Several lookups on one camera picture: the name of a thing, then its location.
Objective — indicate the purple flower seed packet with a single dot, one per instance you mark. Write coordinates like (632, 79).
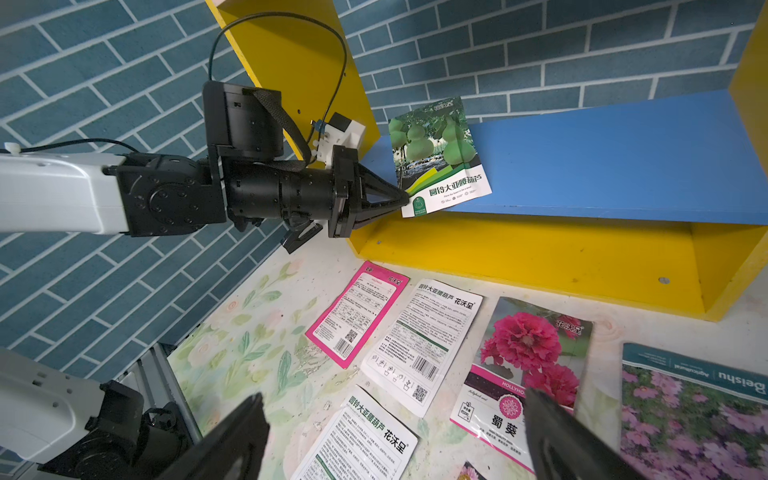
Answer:
(684, 418)

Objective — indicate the white text back seed packet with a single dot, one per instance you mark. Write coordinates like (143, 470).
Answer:
(412, 359)

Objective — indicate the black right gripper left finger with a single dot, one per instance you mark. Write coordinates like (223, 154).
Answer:
(234, 449)

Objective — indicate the black stapler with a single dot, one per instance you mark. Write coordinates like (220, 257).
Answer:
(298, 235)

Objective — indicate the white text packet shelf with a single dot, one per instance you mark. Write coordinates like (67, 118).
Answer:
(362, 440)

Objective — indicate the pink back seed packet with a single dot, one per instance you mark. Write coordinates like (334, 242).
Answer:
(347, 324)

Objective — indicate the yellow wooden shelf unit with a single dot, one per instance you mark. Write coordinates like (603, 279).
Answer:
(625, 141)

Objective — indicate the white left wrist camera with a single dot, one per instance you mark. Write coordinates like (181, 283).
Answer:
(339, 130)

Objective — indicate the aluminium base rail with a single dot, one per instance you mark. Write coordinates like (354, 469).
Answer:
(152, 376)

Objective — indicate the green gourd seed packet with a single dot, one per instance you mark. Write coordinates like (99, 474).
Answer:
(435, 158)

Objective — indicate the pink hollyhock seed packet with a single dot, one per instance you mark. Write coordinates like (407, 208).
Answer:
(524, 346)

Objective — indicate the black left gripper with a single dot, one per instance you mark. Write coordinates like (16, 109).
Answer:
(361, 197)

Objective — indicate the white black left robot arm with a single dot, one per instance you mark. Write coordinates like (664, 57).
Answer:
(258, 167)

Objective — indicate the pink aster seed packet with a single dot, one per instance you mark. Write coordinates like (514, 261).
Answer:
(469, 472)

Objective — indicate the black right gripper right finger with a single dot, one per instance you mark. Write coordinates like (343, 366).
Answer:
(562, 448)

